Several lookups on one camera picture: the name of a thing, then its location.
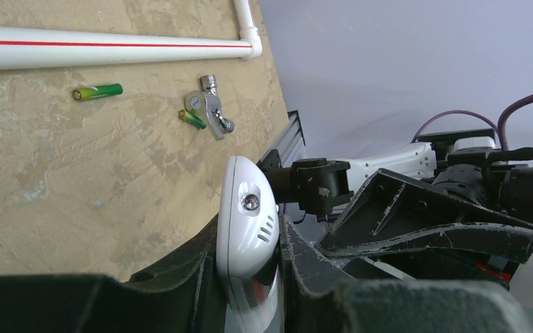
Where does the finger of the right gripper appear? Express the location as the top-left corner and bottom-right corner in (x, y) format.
(316, 167), (533, 263)

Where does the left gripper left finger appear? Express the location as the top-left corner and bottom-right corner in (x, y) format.
(0, 219), (226, 332)

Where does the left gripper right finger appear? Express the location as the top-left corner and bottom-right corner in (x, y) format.
(278, 214), (532, 332)

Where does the white remote control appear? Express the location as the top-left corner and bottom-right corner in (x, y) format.
(216, 155), (280, 332)

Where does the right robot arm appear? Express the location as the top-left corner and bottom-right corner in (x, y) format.
(258, 129), (533, 308)

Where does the green aa battery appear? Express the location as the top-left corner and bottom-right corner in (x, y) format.
(178, 110), (207, 130)
(71, 83), (124, 101)

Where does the chrome metal faucet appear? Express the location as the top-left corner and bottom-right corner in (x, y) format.
(185, 74), (235, 141)

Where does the aluminium rail frame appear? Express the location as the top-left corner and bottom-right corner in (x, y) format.
(257, 110), (307, 169)

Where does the white PVC pipe frame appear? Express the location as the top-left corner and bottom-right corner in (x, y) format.
(0, 1), (263, 70)

